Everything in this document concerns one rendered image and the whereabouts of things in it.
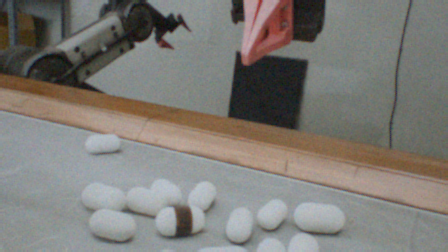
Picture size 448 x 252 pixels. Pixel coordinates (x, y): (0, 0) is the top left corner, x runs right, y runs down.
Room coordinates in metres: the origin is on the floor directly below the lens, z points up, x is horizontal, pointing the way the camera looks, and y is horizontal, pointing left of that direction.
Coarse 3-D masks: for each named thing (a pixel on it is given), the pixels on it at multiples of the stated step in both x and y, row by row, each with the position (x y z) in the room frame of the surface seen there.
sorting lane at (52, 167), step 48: (0, 144) 0.39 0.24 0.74; (48, 144) 0.40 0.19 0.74; (144, 144) 0.43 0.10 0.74; (0, 192) 0.28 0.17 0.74; (48, 192) 0.29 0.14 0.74; (240, 192) 0.33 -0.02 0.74; (288, 192) 0.34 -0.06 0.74; (336, 192) 0.35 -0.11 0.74; (0, 240) 0.22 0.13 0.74; (48, 240) 0.22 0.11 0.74; (96, 240) 0.23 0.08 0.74; (144, 240) 0.23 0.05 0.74; (192, 240) 0.24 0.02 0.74; (288, 240) 0.25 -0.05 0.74; (336, 240) 0.26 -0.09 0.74; (384, 240) 0.27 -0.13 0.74; (432, 240) 0.28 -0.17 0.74
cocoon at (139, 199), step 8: (128, 192) 0.27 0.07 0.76; (136, 192) 0.27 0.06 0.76; (144, 192) 0.27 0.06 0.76; (152, 192) 0.27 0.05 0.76; (160, 192) 0.27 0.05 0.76; (128, 200) 0.27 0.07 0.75; (136, 200) 0.27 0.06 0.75; (144, 200) 0.26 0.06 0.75; (152, 200) 0.26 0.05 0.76; (160, 200) 0.26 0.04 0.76; (136, 208) 0.27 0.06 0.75; (144, 208) 0.26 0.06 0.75; (152, 208) 0.26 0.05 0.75; (160, 208) 0.26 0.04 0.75
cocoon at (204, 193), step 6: (198, 186) 0.29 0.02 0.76; (204, 186) 0.29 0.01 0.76; (210, 186) 0.30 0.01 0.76; (192, 192) 0.28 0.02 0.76; (198, 192) 0.28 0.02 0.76; (204, 192) 0.28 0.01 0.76; (210, 192) 0.29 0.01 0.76; (192, 198) 0.28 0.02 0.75; (198, 198) 0.28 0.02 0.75; (204, 198) 0.28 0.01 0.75; (210, 198) 0.28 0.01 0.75; (192, 204) 0.28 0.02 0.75; (198, 204) 0.28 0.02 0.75; (204, 204) 0.28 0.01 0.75; (210, 204) 0.28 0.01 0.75
